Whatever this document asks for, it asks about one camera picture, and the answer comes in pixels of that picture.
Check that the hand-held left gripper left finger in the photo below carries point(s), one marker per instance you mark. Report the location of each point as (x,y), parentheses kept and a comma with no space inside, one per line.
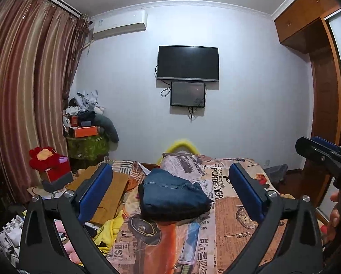
(97,185)

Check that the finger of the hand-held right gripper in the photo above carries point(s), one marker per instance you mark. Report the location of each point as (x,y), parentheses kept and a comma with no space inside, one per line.
(310,145)
(326,142)

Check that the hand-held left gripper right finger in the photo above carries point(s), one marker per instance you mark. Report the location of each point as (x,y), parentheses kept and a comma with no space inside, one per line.
(247,194)

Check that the blue jeans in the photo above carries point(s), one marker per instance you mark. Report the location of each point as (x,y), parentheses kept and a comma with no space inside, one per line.
(170,191)

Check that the pile of clothes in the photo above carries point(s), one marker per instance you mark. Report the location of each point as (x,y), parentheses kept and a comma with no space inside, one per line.
(84,100)

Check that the person's right hand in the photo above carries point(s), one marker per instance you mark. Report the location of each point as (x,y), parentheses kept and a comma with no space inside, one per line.
(334,219)

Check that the grey cloth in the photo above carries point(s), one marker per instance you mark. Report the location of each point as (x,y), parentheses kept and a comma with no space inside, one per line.
(276,172)

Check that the printed blanket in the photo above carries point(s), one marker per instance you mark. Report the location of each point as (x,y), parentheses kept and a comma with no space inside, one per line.
(233,234)

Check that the small purple box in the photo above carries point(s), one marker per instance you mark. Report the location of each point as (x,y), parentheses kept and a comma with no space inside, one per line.
(63,159)

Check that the yellow cloth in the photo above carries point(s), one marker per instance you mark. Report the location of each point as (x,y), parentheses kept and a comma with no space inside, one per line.
(110,228)

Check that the wooden wardrobe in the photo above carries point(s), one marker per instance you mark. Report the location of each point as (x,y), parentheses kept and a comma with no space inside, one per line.
(324,91)

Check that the orange box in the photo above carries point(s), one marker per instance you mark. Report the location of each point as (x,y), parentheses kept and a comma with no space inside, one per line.
(84,131)

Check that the dark grey plush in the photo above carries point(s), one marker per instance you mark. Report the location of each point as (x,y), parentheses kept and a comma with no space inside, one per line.
(110,128)

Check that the red plush flower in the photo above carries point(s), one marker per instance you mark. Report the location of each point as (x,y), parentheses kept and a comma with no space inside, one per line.
(34,162)

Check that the small red box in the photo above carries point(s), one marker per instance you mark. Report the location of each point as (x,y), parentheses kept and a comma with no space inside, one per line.
(74,121)

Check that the printed pillow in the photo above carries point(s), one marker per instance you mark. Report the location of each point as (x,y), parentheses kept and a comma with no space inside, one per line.
(181,162)

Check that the black cloth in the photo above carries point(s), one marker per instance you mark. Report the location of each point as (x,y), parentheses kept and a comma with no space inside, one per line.
(170,214)

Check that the white shoes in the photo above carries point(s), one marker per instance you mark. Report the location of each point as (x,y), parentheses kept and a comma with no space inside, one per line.
(12,231)

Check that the small black monitor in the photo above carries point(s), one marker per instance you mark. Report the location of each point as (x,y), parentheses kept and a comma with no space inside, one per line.
(187,94)

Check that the striped brown curtain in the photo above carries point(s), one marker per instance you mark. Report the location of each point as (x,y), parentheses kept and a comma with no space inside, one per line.
(24,91)

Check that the black television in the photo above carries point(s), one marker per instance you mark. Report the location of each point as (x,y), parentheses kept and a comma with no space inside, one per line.
(187,62)

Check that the white air conditioner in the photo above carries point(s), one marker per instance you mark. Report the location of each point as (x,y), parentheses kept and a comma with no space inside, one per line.
(119,24)

